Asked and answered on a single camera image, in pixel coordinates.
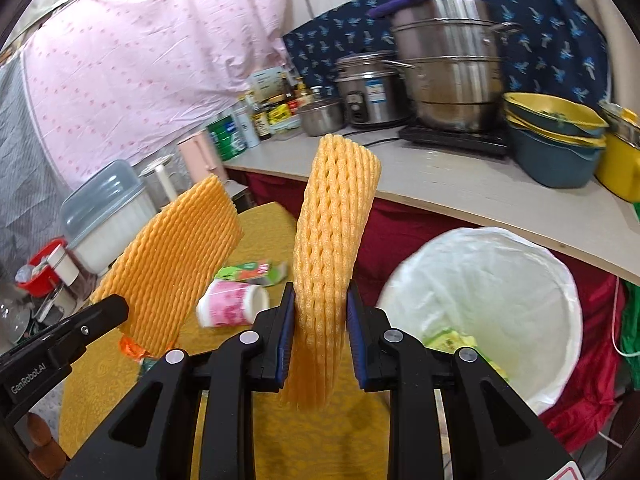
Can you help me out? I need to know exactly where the yellow and blue bowl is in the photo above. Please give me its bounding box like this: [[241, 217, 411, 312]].
[[505, 115, 607, 148], [502, 92, 609, 137], [507, 127, 606, 190]]

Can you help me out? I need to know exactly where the orange plastic wrapper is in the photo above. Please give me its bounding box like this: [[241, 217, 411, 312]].
[[118, 336, 151, 361]]

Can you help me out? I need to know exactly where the black induction cooker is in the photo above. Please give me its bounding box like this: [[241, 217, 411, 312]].
[[398, 122, 511, 157]]

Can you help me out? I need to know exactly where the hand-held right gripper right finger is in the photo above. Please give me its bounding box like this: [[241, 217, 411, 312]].
[[346, 280, 576, 480]]

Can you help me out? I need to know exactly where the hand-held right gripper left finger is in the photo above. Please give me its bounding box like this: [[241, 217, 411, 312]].
[[60, 282, 296, 480]]

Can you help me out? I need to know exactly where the trash bin with white liner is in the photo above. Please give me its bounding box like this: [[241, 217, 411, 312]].
[[375, 226, 585, 416]]

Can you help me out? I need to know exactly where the white plastic bottle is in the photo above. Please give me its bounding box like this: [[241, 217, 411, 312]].
[[235, 105, 261, 148]]

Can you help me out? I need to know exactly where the large steel steamer pot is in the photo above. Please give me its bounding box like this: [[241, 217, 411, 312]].
[[391, 0, 523, 133]]

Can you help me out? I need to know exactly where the steel rice cooker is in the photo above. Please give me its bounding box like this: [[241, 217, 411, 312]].
[[334, 51, 416, 128]]

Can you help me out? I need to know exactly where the green cardboard box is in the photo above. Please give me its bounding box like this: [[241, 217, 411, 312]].
[[214, 260, 288, 287], [424, 329, 508, 378]]

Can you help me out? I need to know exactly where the grey cloth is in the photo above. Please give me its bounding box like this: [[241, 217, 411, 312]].
[[0, 55, 66, 281]]

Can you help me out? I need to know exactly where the wooden chair post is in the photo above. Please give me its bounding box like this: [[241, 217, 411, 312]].
[[27, 412, 68, 461]]

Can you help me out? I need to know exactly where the white carton box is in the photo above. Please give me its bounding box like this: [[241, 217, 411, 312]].
[[252, 71, 286, 98]]

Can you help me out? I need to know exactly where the pink kettle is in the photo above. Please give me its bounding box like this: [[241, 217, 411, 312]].
[[177, 131, 223, 186]]

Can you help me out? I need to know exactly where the green plastic bag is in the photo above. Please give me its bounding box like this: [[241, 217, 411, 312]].
[[620, 282, 640, 368]]

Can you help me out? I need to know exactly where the yellow labelled jar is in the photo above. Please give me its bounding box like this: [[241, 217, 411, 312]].
[[267, 102, 301, 126]]

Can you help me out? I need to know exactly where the pink dotted curtain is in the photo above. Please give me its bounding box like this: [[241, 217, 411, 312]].
[[25, 0, 296, 191]]

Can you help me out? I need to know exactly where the dark sauce bottle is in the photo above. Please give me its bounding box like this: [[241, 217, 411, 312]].
[[252, 105, 273, 141]]

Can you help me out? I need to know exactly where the orange foam fruit net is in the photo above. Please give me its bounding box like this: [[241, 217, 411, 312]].
[[277, 133, 379, 411], [90, 174, 244, 358]]

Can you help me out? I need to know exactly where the green can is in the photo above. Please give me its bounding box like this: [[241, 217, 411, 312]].
[[206, 115, 248, 162]]

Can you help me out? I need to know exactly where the yellow pot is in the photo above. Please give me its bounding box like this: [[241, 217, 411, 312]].
[[595, 102, 640, 203]]

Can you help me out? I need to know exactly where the blue patterned cloth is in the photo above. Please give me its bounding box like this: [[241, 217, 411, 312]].
[[282, 0, 613, 126]]

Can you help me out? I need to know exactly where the small steel pot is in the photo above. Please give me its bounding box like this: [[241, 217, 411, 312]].
[[297, 99, 346, 137]]

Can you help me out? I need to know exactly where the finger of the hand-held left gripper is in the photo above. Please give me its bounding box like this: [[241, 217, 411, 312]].
[[0, 294, 130, 362]]

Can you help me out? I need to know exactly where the red plastic container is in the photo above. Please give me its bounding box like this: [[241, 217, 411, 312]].
[[15, 239, 68, 297]]

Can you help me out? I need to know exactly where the clear lidded plastic container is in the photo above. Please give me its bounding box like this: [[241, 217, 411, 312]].
[[60, 160, 158, 276]]

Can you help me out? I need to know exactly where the pink floral paper cup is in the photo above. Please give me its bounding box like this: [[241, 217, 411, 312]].
[[196, 280, 269, 328]]

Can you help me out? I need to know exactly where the red cloth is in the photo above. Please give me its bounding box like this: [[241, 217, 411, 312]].
[[227, 167, 626, 451]]

